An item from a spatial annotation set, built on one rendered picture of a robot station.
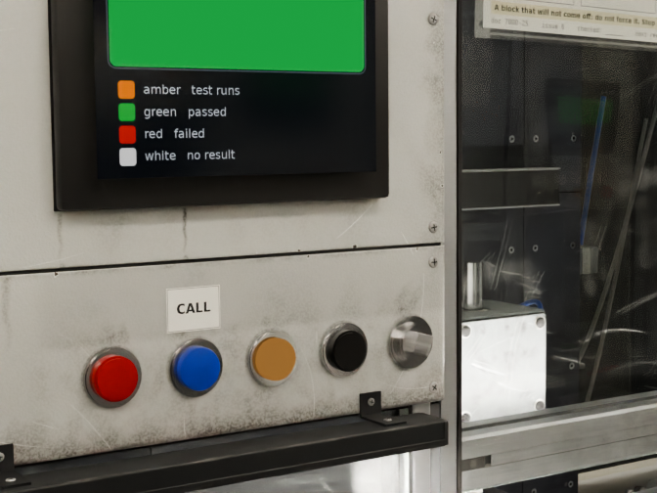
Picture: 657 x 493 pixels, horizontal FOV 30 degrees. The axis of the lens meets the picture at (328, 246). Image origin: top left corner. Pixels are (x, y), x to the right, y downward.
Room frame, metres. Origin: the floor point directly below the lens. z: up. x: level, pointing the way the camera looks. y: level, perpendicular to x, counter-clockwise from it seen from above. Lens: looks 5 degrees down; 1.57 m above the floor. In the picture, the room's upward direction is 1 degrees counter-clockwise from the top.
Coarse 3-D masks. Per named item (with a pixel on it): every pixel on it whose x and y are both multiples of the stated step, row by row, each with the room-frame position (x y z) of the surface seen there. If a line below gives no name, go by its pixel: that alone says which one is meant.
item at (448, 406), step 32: (448, 0) 0.95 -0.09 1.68; (448, 32) 0.95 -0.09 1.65; (448, 64) 0.95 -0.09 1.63; (448, 96) 0.95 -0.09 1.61; (448, 128) 0.95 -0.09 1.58; (448, 160) 0.95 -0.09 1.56; (448, 192) 0.95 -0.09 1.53; (448, 224) 0.95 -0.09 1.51; (448, 256) 0.95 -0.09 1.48; (448, 288) 0.95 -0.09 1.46; (448, 320) 0.95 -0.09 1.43; (448, 352) 0.95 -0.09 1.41; (448, 384) 0.95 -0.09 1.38; (448, 416) 0.95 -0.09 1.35; (448, 448) 0.95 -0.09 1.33; (416, 480) 0.93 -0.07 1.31; (448, 480) 0.95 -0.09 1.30
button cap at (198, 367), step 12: (192, 348) 0.81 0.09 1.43; (204, 348) 0.82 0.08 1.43; (180, 360) 0.81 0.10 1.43; (192, 360) 0.81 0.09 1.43; (204, 360) 0.81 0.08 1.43; (216, 360) 0.82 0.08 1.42; (180, 372) 0.81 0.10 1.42; (192, 372) 0.81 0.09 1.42; (204, 372) 0.82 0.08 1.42; (216, 372) 0.82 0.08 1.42; (192, 384) 0.81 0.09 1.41; (204, 384) 0.81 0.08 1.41
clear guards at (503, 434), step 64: (512, 0) 0.98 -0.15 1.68; (576, 0) 1.02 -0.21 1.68; (640, 0) 1.06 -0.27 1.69; (512, 64) 0.99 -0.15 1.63; (576, 64) 1.02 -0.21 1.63; (640, 64) 1.06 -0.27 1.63; (512, 128) 0.99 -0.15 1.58; (576, 128) 1.02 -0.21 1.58; (640, 128) 1.06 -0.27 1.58; (512, 192) 0.99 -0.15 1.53; (576, 192) 1.02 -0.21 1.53; (640, 192) 1.06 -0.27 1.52; (512, 256) 0.99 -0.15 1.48; (576, 256) 1.02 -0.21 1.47; (640, 256) 1.06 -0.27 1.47; (512, 320) 0.99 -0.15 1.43; (576, 320) 1.02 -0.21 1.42; (640, 320) 1.06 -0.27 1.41; (512, 384) 0.99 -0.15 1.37; (576, 384) 1.02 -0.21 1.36; (640, 384) 1.06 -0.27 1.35; (512, 448) 0.99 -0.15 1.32; (576, 448) 1.02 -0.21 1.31; (640, 448) 1.07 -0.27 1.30
